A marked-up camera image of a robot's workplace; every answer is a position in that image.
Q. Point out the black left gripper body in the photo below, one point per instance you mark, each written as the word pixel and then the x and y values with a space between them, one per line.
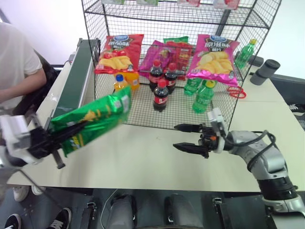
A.
pixel 39 143

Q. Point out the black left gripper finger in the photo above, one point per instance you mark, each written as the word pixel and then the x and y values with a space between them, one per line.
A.
pixel 69 132

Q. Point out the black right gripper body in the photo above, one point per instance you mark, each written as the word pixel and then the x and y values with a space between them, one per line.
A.
pixel 209 140

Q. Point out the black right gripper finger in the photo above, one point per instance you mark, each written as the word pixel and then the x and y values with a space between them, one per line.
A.
pixel 190 148
pixel 188 128

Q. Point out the green chips bag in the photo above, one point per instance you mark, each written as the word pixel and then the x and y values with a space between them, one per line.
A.
pixel 102 112

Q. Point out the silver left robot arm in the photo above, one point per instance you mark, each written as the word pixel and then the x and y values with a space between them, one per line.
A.
pixel 6 158

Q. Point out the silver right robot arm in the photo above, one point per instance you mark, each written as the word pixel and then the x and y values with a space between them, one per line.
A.
pixel 264 152

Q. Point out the person's bare forearm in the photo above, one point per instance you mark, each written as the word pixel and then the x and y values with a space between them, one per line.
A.
pixel 26 86

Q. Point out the green conveyor belt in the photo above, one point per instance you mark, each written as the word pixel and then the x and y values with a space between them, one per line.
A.
pixel 78 71

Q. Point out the green soda bottle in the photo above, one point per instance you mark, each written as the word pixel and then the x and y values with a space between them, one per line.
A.
pixel 245 53
pixel 202 97
pixel 190 87

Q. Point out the cola bottle red cap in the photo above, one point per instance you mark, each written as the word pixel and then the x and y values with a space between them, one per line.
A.
pixel 170 80
pixel 160 97
pixel 155 76

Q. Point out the white shoe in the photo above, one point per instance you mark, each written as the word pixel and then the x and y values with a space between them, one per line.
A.
pixel 20 192

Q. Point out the black chair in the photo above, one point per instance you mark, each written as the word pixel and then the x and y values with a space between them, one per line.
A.
pixel 45 76

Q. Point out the dark rounded shape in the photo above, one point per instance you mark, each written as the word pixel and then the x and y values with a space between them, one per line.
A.
pixel 181 212
pixel 122 212

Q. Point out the orange soda bottle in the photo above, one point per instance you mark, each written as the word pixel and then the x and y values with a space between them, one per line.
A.
pixel 133 80
pixel 119 84

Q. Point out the pink chips bag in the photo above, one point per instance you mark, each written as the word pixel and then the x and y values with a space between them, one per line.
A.
pixel 214 62

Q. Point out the red snack bag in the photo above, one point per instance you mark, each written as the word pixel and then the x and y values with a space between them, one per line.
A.
pixel 183 55

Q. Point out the black sneaker white sole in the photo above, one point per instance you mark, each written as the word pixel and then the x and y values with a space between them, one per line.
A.
pixel 62 218
pixel 13 221

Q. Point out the magenta snack bag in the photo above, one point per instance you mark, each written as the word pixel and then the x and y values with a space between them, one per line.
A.
pixel 155 53

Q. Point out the grey black cylinder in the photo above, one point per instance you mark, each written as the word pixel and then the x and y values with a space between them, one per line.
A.
pixel 264 71

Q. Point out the green snack bag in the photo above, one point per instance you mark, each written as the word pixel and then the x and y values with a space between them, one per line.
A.
pixel 175 38

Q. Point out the person in white shirt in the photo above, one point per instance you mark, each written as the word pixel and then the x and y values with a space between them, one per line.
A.
pixel 14 55

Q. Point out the red chips bag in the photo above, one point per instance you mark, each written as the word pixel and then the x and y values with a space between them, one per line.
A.
pixel 119 47

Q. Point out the red white snack pack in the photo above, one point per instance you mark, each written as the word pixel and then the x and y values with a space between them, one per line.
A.
pixel 226 3
pixel 189 2

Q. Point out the green white snack pack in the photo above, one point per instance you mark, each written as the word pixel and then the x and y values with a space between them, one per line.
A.
pixel 147 2

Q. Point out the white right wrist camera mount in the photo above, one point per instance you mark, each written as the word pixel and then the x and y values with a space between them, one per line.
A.
pixel 218 121

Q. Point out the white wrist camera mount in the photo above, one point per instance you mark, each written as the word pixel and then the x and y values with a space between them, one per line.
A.
pixel 218 121
pixel 15 133

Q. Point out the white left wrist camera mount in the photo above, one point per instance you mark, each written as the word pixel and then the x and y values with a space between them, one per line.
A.
pixel 15 133

